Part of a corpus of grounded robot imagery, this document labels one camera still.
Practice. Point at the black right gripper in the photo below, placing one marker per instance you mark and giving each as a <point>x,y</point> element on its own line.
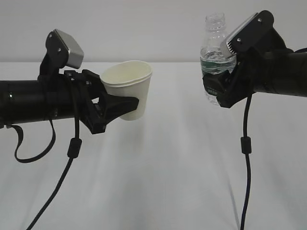
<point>232,87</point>

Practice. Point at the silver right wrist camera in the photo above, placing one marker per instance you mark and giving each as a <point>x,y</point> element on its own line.
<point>247,34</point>

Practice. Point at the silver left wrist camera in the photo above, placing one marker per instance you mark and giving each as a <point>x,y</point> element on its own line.
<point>75,52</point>

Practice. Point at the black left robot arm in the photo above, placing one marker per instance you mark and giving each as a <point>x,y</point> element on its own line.
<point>61,92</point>

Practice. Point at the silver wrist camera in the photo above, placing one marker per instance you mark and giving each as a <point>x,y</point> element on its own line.
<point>75,52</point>
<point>247,34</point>

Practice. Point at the clear green-label water bottle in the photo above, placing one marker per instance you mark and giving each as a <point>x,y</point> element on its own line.
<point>211,57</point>

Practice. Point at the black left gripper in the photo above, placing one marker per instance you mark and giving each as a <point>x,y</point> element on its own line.
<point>85,87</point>

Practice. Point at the white paper cup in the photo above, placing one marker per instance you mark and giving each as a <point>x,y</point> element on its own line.
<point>129,79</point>

